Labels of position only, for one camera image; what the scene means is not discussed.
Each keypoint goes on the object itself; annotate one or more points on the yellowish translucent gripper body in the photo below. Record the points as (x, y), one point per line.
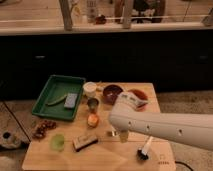
(123, 135)

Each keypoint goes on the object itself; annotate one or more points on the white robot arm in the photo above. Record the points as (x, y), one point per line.
(189, 129)

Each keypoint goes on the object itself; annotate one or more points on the orange terracotta bowl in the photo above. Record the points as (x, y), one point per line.
(142, 96)

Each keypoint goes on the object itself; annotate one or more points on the purple bowl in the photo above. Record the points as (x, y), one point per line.
(111, 92)

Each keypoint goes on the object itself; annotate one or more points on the orange fruit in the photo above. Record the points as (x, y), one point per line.
(93, 120)

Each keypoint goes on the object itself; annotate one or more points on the small metal cup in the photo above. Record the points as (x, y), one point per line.
(93, 105)

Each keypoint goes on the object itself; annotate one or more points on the wooden board eraser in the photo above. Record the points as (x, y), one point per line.
(84, 141)

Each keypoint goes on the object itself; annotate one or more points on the white cup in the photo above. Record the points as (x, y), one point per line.
(90, 89)

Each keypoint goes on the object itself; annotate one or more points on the grey sponge block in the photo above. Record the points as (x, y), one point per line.
(70, 100)

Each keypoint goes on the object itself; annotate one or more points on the green plastic cup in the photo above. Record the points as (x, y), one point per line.
(57, 142)

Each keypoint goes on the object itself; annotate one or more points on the green cucumber slice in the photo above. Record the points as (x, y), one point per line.
(56, 101)

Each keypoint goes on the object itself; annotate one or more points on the green plastic tray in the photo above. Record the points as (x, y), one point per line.
(55, 87)

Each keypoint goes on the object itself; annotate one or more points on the brown grape bunch toy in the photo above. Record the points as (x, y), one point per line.
(41, 130)

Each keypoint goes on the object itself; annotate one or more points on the white handled dish brush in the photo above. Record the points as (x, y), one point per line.
(142, 153)

